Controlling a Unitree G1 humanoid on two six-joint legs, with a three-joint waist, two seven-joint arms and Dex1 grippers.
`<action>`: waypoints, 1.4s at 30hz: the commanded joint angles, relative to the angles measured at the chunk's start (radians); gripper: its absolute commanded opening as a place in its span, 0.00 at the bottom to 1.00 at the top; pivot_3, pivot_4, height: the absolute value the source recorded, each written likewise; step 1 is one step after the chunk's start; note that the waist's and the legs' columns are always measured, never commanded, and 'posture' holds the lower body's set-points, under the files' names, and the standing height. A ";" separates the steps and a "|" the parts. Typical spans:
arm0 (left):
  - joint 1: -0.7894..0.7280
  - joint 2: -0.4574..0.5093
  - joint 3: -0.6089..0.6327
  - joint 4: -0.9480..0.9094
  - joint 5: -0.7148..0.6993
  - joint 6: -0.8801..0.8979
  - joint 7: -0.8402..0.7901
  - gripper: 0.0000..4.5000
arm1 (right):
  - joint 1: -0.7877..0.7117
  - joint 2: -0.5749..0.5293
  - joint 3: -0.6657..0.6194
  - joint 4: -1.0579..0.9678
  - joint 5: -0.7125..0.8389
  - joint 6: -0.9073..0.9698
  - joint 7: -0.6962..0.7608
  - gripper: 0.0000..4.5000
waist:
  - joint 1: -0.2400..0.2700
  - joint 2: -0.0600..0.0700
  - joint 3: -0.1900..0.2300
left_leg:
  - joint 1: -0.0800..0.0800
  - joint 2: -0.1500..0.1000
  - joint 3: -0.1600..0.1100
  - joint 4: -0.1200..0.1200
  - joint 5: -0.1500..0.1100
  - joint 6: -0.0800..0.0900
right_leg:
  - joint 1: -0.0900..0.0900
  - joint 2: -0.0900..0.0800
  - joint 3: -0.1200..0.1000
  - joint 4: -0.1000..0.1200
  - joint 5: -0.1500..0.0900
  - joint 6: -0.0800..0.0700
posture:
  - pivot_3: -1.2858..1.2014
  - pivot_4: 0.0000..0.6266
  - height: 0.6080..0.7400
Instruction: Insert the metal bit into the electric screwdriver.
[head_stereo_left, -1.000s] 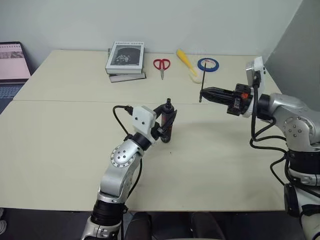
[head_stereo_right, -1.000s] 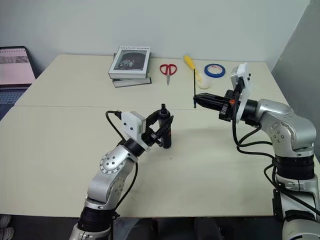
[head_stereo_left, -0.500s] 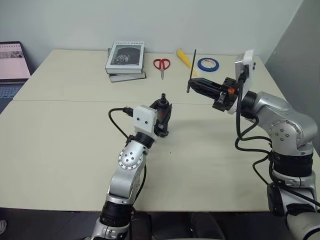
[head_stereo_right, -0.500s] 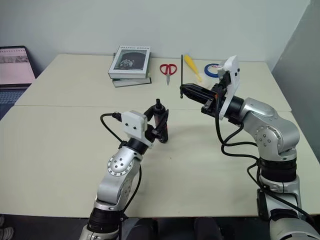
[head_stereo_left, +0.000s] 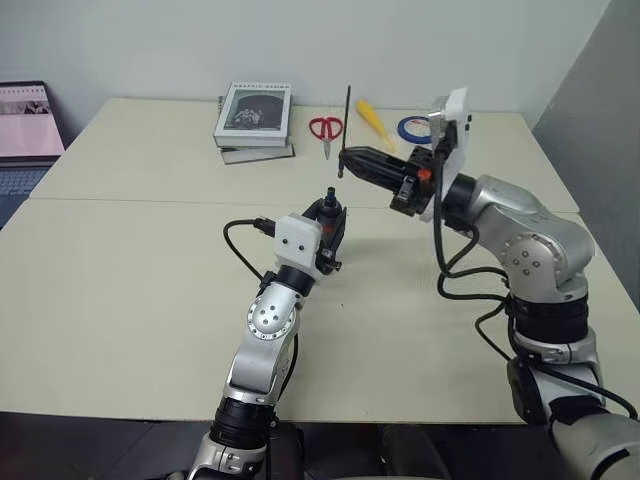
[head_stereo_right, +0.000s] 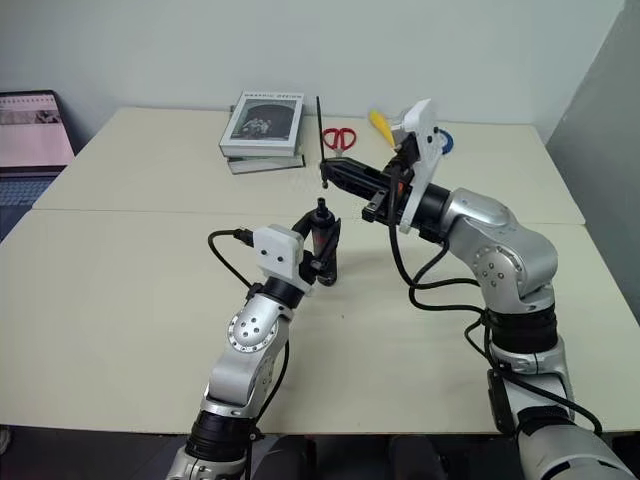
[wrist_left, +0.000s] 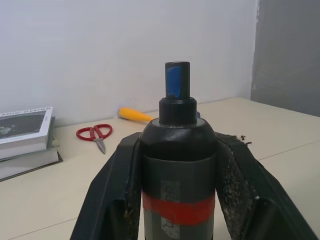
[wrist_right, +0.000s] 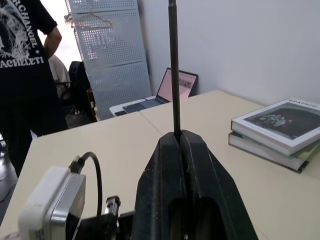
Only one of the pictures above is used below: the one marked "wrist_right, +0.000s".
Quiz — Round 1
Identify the white camera module with cable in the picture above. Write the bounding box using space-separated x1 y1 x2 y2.
18 165 87 240

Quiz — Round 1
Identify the thick grey-green book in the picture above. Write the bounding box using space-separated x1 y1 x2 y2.
227 131 320 174

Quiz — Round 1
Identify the open grey laptop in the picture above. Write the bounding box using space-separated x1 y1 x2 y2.
122 66 191 114

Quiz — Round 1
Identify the seated person in white shirt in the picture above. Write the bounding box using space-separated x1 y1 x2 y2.
48 54 72 99

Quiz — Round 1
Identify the small white side table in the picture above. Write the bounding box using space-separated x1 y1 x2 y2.
109 95 161 118

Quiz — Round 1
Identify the dark-framed desk calendar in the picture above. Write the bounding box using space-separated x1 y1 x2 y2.
178 70 200 98

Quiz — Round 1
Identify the white perforated metal panel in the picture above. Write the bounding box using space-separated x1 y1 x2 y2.
65 0 155 121

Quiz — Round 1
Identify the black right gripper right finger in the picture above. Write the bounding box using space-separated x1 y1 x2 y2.
179 130 259 240

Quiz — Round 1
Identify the long dark metal bit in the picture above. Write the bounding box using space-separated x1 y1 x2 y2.
167 0 183 137

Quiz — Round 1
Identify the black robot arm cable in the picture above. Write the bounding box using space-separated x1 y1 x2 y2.
69 151 104 219

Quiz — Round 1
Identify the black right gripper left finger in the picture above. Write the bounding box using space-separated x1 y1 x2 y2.
132 131 186 240

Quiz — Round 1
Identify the thin wire clothes hanger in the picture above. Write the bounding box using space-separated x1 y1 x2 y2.
70 11 114 30

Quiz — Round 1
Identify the person in black printed t-shirt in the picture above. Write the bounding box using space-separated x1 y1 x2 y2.
0 0 69 179

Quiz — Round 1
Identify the black office chair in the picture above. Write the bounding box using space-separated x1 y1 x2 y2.
60 60 98 124

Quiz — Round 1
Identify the white book with dark cover photo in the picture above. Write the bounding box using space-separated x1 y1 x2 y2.
230 97 320 157

